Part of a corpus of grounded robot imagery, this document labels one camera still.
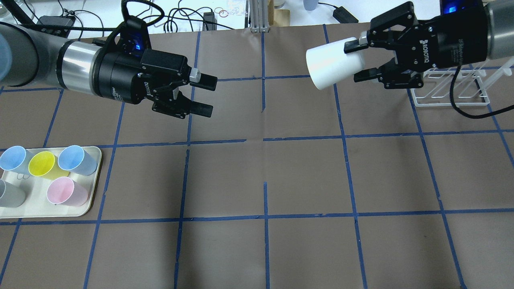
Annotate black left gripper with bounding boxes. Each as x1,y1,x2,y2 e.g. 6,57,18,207
95,18,218,119

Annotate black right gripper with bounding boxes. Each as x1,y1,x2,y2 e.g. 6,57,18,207
344,1,488,89

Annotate white ikea cup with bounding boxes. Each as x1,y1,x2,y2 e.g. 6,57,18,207
306,38,365,90

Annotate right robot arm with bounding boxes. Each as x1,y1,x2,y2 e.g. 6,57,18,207
345,0,514,89

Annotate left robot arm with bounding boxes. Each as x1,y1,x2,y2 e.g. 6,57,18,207
1,16,217,119

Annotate blue cup on side table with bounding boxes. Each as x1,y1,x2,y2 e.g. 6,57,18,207
303,0,319,11

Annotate blue cup front left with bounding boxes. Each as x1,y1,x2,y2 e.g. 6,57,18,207
57,145,98,176

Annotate pink cup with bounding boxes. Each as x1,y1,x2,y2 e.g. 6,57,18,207
46,176,88,207

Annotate yellow cup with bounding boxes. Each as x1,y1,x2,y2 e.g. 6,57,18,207
28,151,70,180

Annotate light blue cup right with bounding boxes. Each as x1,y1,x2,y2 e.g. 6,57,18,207
0,146,35,175

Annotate grey cup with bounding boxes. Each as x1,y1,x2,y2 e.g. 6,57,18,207
0,179,26,208

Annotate black power adapter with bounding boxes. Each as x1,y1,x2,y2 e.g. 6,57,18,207
332,6,359,24

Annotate wooden mug tree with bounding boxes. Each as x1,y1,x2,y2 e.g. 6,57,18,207
267,0,291,27

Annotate beige tray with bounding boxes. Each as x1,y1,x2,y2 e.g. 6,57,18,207
0,146,102,219

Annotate white wire cup rack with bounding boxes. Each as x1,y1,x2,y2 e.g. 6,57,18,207
410,57,514,107

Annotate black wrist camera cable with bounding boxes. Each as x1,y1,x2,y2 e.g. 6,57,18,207
449,64,514,119

